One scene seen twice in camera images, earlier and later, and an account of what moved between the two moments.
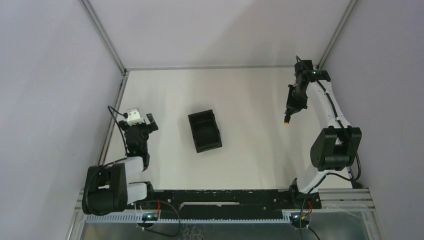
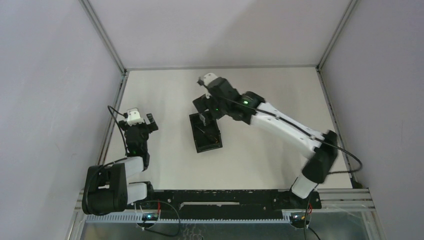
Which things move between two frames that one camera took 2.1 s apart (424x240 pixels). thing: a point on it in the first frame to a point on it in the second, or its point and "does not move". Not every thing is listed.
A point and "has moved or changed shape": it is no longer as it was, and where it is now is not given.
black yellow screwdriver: (287, 119) has moved or changed shape
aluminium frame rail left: (112, 119) does not move
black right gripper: (292, 106) to (203, 103)
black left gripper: (138, 126) does not move
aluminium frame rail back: (142, 67) does not move
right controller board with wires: (295, 218) does not move
